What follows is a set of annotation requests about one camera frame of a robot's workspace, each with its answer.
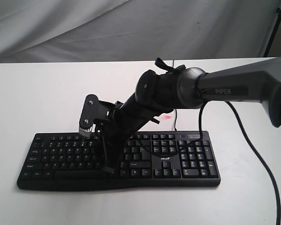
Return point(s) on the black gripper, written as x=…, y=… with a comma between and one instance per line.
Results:
x=125, y=122

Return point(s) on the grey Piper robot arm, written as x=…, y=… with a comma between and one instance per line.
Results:
x=191, y=88

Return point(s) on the black acer keyboard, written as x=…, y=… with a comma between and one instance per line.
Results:
x=71, y=162

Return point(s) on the white backdrop cloth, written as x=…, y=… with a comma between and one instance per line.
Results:
x=131, y=30

